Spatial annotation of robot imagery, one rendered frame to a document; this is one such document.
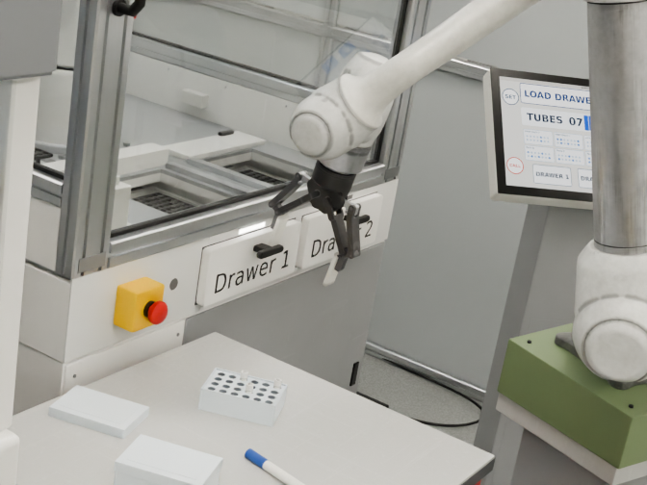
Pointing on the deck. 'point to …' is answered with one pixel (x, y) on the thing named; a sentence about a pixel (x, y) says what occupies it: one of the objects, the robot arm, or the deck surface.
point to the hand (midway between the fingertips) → (301, 260)
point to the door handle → (127, 8)
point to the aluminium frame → (103, 250)
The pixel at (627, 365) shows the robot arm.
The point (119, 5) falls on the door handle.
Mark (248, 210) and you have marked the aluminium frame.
